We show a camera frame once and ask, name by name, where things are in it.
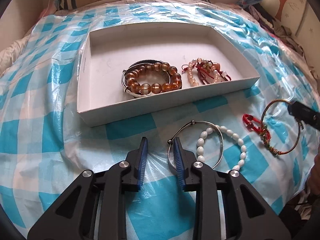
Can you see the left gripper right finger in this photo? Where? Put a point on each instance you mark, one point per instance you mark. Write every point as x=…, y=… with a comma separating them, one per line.
x=184, y=160

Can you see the thin silver bangle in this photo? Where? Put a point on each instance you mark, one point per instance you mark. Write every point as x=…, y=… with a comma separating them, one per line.
x=212, y=128

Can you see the wide silver cuff bangle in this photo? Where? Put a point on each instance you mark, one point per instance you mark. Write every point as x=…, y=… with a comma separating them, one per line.
x=131, y=84

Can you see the pile of dark clothes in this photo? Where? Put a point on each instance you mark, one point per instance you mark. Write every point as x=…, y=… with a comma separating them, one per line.
x=278, y=29

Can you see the person's right hand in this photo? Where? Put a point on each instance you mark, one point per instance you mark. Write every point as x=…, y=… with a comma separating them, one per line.
x=314, y=179

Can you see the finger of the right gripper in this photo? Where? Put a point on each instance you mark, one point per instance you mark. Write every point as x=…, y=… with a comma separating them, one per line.
x=305, y=114

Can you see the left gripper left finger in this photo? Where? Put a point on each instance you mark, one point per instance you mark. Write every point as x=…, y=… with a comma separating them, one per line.
x=137, y=160

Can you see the white cardboard tray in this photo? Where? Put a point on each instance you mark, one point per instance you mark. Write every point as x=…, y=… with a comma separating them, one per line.
x=186, y=62

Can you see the tree decorated headboard panel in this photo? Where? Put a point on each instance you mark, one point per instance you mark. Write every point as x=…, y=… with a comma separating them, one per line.
x=296, y=15

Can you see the blue checkered plastic sheet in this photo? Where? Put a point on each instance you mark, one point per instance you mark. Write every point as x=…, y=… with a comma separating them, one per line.
x=45, y=144

